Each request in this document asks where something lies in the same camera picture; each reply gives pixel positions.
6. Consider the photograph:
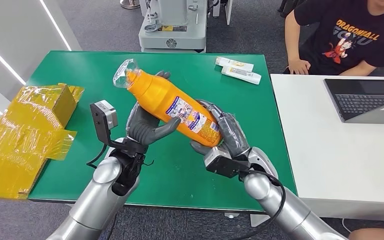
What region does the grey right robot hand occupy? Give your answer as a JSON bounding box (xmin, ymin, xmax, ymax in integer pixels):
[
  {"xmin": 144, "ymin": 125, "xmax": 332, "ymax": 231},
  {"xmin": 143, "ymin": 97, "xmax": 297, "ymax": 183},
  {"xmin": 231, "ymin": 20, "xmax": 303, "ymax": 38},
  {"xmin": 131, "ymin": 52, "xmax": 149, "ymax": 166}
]
[{"xmin": 189, "ymin": 99, "xmax": 251, "ymax": 159}]

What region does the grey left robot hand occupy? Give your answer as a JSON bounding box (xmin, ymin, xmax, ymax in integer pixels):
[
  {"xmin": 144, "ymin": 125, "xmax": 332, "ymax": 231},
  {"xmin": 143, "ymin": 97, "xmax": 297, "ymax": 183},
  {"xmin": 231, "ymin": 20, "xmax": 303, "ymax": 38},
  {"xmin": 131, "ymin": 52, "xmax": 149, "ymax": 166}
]
[{"xmin": 125, "ymin": 70, "xmax": 182, "ymax": 147}]

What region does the orange plastic bottle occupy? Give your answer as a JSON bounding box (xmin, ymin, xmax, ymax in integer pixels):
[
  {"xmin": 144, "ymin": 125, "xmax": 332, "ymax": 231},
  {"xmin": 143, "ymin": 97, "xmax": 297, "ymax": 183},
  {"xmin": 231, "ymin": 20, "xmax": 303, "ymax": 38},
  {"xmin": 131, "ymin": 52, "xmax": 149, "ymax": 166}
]
[{"xmin": 112, "ymin": 58, "xmax": 223, "ymax": 148}]

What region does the large white tube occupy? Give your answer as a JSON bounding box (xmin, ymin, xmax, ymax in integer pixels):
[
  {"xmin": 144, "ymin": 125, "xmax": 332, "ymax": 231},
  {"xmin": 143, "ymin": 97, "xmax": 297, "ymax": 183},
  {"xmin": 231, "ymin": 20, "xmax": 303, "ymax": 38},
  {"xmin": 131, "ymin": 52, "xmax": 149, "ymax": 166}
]
[{"xmin": 221, "ymin": 66, "xmax": 262, "ymax": 86}]

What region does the small white tube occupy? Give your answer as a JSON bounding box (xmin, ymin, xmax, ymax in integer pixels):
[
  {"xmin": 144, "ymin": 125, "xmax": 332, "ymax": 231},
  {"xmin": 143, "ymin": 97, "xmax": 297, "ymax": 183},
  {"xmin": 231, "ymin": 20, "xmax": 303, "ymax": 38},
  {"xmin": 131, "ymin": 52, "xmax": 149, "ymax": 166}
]
[{"xmin": 215, "ymin": 56, "xmax": 255, "ymax": 73}]

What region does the person's hand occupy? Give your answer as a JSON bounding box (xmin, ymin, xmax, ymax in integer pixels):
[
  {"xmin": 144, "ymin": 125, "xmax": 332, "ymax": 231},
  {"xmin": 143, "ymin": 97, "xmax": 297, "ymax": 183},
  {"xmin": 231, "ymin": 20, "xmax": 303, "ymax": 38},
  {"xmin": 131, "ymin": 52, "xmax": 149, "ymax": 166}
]
[{"xmin": 288, "ymin": 58, "xmax": 311, "ymax": 76}]

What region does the grey machine base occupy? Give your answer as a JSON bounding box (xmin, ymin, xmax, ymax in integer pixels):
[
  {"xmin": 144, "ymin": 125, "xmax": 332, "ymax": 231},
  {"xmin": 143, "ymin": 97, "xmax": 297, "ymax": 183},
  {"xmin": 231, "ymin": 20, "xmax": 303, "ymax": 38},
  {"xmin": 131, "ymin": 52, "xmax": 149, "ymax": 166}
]
[{"xmin": 138, "ymin": 0, "xmax": 209, "ymax": 54}]

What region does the white furniture leg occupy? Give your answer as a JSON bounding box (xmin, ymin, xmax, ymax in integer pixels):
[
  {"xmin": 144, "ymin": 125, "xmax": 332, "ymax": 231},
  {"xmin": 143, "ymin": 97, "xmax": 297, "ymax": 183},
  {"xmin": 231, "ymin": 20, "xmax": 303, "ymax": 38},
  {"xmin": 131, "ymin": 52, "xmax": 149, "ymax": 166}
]
[{"xmin": 211, "ymin": 0, "xmax": 234, "ymax": 27}]

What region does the yellow taped cardboard box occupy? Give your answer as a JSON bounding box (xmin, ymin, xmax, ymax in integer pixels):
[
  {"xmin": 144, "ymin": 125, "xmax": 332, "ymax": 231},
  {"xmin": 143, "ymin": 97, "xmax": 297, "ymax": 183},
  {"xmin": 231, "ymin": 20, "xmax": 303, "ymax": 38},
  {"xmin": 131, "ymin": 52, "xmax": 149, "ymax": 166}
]
[{"xmin": 0, "ymin": 83, "xmax": 86, "ymax": 200}]

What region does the chrome stand base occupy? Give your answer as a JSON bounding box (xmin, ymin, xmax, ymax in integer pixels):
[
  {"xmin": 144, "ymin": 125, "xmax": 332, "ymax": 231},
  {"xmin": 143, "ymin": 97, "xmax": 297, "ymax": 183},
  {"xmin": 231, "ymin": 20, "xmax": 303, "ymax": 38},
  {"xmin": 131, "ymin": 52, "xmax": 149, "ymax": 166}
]
[{"xmin": 120, "ymin": 0, "xmax": 142, "ymax": 11}]

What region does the dark grey laptop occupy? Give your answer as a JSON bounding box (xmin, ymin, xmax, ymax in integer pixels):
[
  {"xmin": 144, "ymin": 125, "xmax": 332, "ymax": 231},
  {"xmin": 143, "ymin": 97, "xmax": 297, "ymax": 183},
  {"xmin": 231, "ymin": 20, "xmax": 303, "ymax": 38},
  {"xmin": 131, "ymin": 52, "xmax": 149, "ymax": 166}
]
[{"xmin": 323, "ymin": 78, "xmax": 384, "ymax": 126}]

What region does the black chair base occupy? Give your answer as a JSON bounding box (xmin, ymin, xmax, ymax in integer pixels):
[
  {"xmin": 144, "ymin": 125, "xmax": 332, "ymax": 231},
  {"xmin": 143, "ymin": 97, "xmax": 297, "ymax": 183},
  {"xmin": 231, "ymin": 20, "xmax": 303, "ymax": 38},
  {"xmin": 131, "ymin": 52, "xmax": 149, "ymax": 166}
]
[{"xmin": 277, "ymin": 0, "xmax": 299, "ymax": 19}]

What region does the person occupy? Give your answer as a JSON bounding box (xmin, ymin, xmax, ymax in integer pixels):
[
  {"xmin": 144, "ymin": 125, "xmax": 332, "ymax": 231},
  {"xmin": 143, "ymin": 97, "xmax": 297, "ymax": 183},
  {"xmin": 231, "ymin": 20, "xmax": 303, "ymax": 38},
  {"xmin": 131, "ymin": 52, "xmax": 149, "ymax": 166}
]
[{"xmin": 284, "ymin": 0, "xmax": 384, "ymax": 77}]

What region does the seated person's limb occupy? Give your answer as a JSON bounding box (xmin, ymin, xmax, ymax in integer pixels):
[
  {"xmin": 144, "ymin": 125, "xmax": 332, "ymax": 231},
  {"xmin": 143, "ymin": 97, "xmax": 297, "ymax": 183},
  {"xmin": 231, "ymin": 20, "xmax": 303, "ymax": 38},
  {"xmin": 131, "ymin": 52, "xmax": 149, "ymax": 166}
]
[{"xmin": 348, "ymin": 228, "xmax": 384, "ymax": 240}]

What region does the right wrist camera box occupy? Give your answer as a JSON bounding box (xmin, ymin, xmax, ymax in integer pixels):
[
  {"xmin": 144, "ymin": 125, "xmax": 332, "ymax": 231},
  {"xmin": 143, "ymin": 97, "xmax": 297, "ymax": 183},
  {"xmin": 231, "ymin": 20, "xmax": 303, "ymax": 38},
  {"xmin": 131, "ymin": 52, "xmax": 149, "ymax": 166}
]
[{"xmin": 203, "ymin": 146, "xmax": 251, "ymax": 179}]

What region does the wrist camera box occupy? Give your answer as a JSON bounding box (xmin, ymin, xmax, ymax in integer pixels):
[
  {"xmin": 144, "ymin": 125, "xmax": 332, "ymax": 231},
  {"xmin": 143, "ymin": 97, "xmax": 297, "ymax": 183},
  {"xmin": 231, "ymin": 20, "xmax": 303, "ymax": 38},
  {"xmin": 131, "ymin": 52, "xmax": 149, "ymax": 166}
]
[
  {"xmin": 89, "ymin": 99, "xmax": 119, "ymax": 147},
  {"xmin": 203, "ymin": 146, "xmax": 251, "ymax": 179}
]

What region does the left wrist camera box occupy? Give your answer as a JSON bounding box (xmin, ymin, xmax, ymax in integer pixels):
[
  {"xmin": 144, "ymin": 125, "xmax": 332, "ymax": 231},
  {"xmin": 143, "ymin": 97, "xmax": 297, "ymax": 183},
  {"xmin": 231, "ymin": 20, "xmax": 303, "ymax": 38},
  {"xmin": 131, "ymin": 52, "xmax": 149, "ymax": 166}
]
[{"xmin": 89, "ymin": 99, "xmax": 119, "ymax": 147}]

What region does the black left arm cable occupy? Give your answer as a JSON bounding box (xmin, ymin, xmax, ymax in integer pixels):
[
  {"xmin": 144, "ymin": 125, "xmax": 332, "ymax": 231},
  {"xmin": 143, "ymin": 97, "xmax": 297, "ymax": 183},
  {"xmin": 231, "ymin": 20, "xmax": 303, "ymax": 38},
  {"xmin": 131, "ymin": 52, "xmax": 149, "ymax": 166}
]
[{"xmin": 85, "ymin": 143, "xmax": 108, "ymax": 170}]

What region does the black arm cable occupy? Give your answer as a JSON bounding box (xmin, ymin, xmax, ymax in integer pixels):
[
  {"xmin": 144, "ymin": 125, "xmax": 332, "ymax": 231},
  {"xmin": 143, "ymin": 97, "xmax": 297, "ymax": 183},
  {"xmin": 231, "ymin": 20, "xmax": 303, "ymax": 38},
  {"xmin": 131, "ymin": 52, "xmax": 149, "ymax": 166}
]
[
  {"xmin": 85, "ymin": 143, "xmax": 108, "ymax": 170},
  {"xmin": 228, "ymin": 168, "xmax": 287, "ymax": 240}
]

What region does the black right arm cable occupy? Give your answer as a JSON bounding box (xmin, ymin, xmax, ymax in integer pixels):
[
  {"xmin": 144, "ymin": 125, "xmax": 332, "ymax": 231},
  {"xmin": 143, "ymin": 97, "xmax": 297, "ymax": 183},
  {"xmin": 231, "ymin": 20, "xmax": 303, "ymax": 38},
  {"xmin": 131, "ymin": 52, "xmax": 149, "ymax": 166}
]
[{"xmin": 228, "ymin": 168, "xmax": 287, "ymax": 240}]

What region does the white cable under desk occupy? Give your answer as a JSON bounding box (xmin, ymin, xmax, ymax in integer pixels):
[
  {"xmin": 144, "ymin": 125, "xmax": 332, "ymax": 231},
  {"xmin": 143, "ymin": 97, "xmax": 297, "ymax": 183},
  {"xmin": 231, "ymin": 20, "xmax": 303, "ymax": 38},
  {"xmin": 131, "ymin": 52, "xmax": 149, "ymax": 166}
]
[{"xmin": 341, "ymin": 218, "xmax": 354, "ymax": 234}]

